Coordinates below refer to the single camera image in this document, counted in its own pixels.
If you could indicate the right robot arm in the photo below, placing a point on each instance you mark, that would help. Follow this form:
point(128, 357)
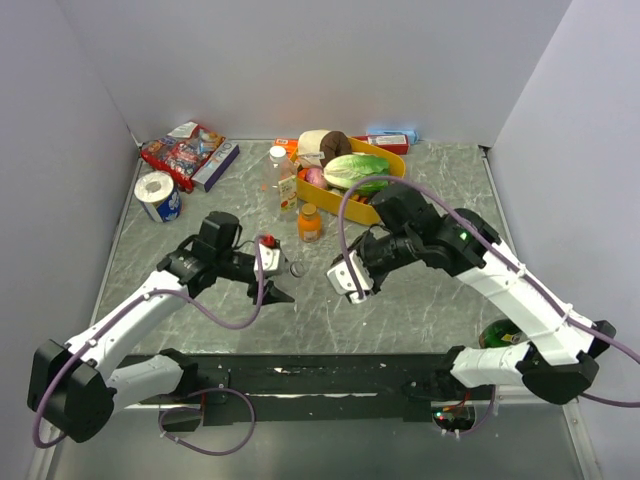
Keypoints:
point(556, 360)

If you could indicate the toilet paper roll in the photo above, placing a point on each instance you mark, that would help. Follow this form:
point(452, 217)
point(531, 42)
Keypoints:
point(158, 196)

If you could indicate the orange packet box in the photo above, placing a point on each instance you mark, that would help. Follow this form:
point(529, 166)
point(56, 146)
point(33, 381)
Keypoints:
point(290, 145)

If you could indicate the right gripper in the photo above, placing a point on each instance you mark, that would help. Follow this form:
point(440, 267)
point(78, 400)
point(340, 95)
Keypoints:
point(360, 245)

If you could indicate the green toy lettuce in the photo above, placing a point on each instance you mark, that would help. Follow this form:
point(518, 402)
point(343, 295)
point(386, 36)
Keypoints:
point(344, 171)

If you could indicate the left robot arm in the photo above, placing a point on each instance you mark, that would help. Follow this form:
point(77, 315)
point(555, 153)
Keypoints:
point(78, 385)

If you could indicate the blue red box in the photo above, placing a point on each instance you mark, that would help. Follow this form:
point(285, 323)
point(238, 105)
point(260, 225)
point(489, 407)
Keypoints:
point(392, 140)

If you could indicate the brown plush toy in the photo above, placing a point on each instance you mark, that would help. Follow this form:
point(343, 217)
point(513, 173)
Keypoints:
point(316, 148)

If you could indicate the brown bottle cap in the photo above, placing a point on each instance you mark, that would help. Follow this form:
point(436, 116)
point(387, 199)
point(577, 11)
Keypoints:
point(309, 209)

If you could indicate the red snack bag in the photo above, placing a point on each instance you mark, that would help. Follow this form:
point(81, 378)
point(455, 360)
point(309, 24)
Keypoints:
point(182, 152)

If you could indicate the small orange juice bottle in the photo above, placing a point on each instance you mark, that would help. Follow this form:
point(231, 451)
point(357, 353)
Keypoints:
point(310, 227)

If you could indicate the purple silver box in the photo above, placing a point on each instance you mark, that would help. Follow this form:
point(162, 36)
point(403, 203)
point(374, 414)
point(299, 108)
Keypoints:
point(213, 169)

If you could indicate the purple toy onion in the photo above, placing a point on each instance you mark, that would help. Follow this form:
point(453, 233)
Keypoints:
point(315, 177)

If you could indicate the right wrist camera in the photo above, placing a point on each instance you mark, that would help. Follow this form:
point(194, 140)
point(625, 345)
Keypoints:
point(355, 286)

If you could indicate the large clear plastic bottle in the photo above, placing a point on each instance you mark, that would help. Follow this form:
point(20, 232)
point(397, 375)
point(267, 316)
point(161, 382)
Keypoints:
point(280, 186)

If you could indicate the green glass bottle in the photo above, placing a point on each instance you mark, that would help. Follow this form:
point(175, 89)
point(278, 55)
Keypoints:
point(500, 333)

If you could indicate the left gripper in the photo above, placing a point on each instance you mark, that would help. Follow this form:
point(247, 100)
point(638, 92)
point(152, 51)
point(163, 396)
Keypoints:
point(272, 293)

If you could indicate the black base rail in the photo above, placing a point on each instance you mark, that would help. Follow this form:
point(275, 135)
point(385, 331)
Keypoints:
point(234, 388)

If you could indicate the white bottle cap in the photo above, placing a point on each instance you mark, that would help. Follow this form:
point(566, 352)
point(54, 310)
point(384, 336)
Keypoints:
point(277, 153)

